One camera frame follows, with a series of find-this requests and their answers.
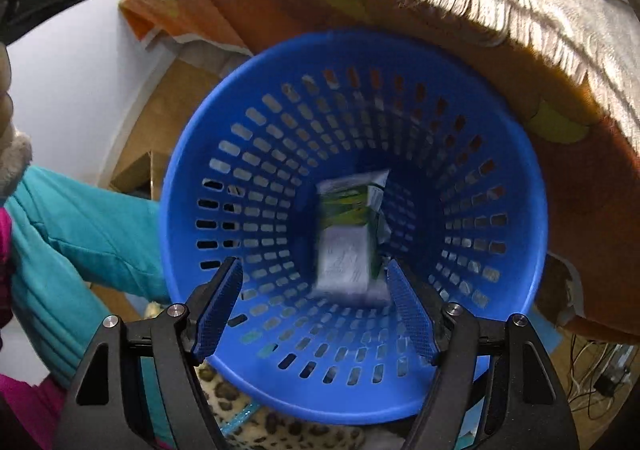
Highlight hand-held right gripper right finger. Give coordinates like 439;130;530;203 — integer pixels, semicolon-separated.
385;259;581;450

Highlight blue plastic slotted basket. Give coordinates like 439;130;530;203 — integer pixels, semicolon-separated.
160;30;548;426

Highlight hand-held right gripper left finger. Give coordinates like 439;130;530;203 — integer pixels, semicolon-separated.
52;257;244;450

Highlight person's left hand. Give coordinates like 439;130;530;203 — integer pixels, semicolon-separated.
0;44;16;143

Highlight green and white carton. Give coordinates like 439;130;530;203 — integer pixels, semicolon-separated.
315;170;393;305

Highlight teal pants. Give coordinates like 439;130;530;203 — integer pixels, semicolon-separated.
5;165;173;450

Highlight leopard print cloth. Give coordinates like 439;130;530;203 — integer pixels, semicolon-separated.
195;362;401;450

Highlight tangle of power cables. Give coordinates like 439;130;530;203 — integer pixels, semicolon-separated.
565;330;636;423

